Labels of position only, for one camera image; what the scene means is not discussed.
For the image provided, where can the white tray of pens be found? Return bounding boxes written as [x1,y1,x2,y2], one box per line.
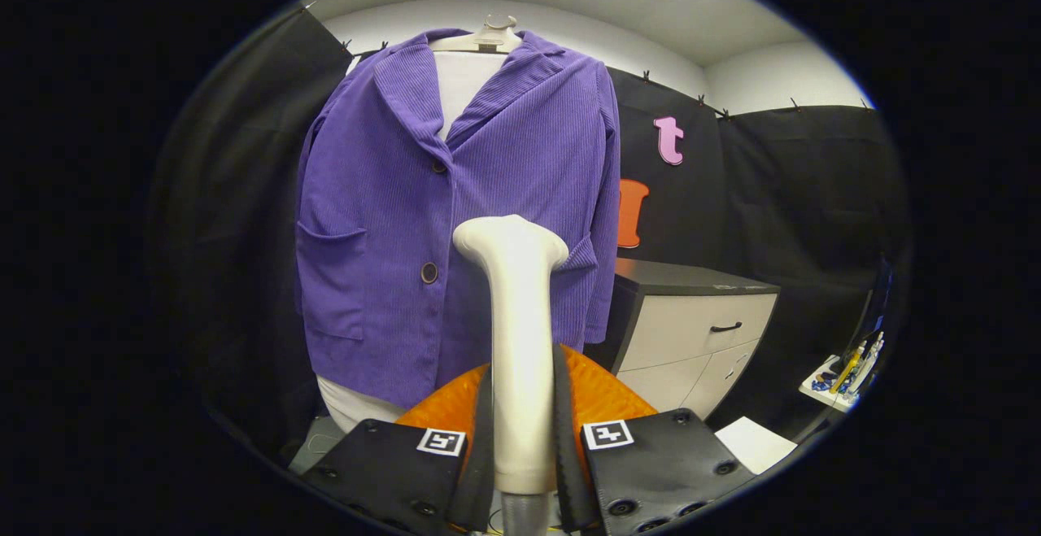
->
[799,329,887,413]

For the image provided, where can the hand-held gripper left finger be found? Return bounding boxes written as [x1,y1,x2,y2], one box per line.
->
[303,364,495,535]

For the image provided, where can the white garment steamer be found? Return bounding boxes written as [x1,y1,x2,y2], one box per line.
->
[451,215,570,536]

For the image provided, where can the row of black clips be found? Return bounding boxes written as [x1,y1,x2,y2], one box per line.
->
[301,1,875,122]

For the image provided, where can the white paper sheet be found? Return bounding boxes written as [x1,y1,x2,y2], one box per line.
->
[714,416,799,476]

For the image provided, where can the white cabinet with dark top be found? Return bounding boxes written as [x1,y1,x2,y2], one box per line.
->
[584,257,782,421]

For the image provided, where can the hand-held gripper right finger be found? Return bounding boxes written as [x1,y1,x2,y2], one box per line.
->
[553,344,759,534]

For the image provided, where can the purple corduroy jacket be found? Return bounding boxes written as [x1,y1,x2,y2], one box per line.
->
[294,28,623,411]

